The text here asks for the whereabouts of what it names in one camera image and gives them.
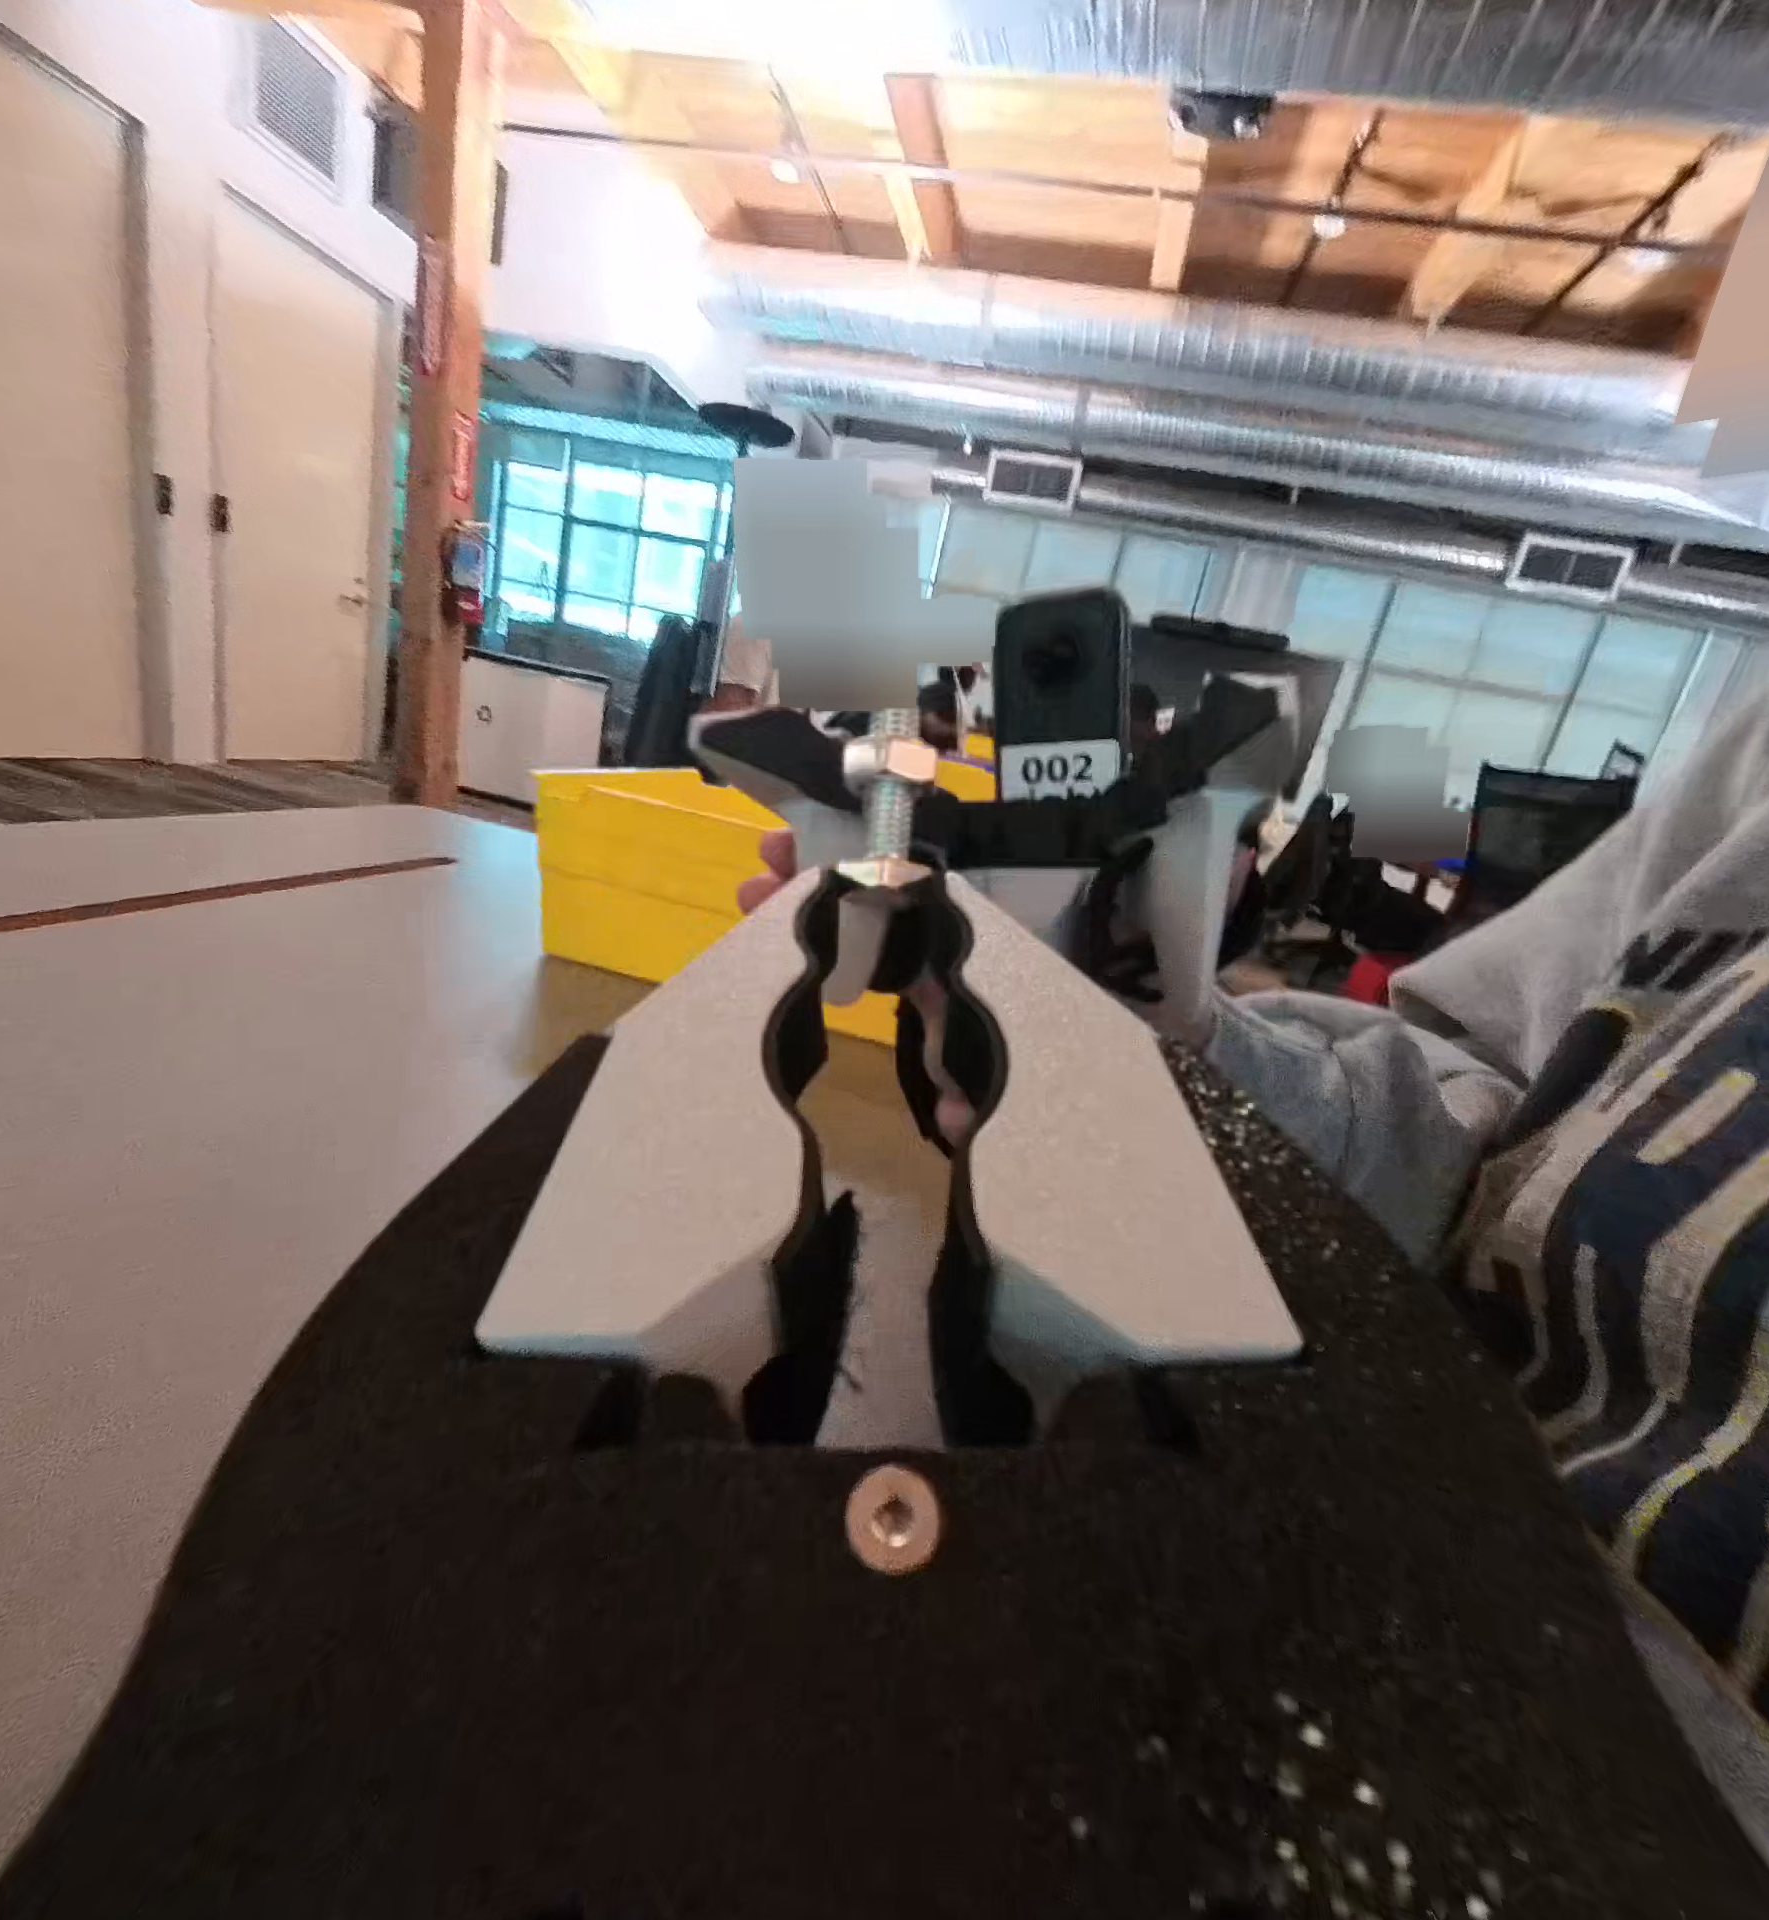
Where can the white cabinet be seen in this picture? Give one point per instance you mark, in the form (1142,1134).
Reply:
(537,722)

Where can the yellow plastic bin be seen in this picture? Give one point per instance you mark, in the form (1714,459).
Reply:
(640,886)

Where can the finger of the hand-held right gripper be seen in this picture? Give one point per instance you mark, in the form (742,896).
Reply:
(1047,900)
(765,762)

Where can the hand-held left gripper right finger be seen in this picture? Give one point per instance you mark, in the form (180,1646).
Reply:
(1125,1199)

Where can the silver ceiling duct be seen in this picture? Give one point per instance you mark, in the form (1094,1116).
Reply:
(1198,322)

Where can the black office chair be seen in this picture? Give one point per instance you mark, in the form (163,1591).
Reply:
(1535,833)

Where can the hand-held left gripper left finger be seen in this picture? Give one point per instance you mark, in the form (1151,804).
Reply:
(640,1199)

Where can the silver metal bolt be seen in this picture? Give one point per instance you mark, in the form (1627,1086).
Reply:
(889,829)

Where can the person's right hand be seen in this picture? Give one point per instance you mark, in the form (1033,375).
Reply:
(772,879)

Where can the wooden post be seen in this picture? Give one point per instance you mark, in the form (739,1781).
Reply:
(445,375)

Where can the white door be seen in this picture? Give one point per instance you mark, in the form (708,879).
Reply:
(15,451)
(303,490)

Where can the red fire extinguisher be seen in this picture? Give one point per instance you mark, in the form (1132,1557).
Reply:
(466,573)

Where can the white air vent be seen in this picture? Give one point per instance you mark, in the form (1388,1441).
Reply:
(1571,562)
(1033,477)

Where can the wall vent grille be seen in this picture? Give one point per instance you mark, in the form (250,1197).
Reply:
(299,99)

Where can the person's right forearm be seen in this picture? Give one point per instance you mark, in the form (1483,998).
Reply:
(1365,1116)

